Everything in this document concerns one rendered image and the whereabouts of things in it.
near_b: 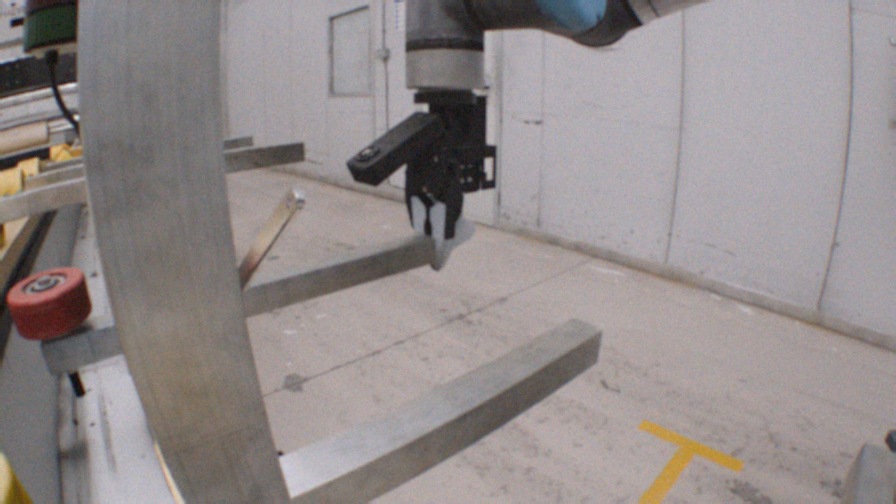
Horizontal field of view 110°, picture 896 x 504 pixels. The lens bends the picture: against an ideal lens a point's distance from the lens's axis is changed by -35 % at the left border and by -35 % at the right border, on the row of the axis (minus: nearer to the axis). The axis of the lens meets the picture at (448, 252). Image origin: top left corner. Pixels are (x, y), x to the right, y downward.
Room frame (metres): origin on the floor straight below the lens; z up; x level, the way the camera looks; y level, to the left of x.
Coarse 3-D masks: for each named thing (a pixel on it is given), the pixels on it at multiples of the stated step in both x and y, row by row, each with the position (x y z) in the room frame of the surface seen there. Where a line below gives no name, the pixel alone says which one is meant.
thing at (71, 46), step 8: (48, 8) 0.24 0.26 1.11; (56, 40) 0.24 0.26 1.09; (64, 40) 0.25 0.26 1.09; (72, 40) 0.26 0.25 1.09; (32, 48) 0.24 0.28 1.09; (40, 48) 0.24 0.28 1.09; (48, 48) 0.24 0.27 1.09; (56, 48) 0.25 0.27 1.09; (64, 48) 0.26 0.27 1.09; (72, 48) 0.27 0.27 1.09; (40, 56) 0.26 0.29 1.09; (48, 56) 0.25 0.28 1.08; (56, 56) 0.26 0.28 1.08; (48, 64) 0.25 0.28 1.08; (56, 64) 0.26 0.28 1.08; (56, 80) 0.26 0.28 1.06; (56, 88) 0.26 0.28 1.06; (56, 96) 0.26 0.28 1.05; (64, 104) 0.26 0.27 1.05; (64, 112) 0.26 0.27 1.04; (72, 120) 0.27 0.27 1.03
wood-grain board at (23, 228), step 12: (36, 216) 0.60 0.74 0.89; (12, 228) 0.47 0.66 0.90; (24, 228) 0.49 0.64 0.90; (12, 240) 0.41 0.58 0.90; (24, 240) 0.47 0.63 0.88; (0, 252) 0.36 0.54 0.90; (12, 252) 0.39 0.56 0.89; (0, 264) 0.33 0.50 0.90; (12, 264) 0.38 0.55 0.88; (0, 276) 0.32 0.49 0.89; (0, 288) 0.31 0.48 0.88
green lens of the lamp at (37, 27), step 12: (48, 12) 0.24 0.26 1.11; (60, 12) 0.24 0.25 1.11; (72, 12) 0.25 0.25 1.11; (24, 24) 0.24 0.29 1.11; (36, 24) 0.23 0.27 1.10; (48, 24) 0.24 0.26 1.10; (60, 24) 0.24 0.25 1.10; (72, 24) 0.25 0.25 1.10; (24, 36) 0.23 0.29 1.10; (36, 36) 0.23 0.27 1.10; (48, 36) 0.24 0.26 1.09; (60, 36) 0.24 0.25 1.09; (72, 36) 0.25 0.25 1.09; (24, 48) 0.23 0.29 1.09
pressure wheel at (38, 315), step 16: (48, 272) 0.29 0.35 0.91; (64, 272) 0.29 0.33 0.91; (80, 272) 0.29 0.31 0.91; (16, 288) 0.25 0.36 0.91; (32, 288) 0.26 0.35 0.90; (48, 288) 0.26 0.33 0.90; (64, 288) 0.26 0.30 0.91; (80, 288) 0.27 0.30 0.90; (16, 304) 0.22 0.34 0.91; (32, 304) 0.23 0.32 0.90; (48, 304) 0.24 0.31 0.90; (64, 304) 0.25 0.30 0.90; (80, 304) 0.27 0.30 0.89; (16, 320) 0.22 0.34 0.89; (32, 320) 0.23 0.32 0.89; (48, 320) 0.23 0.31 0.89; (64, 320) 0.25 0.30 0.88; (80, 320) 0.26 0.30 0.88; (32, 336) 0.22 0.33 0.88; (48, 336) 0.23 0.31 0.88; (80, 384) 0.26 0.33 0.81
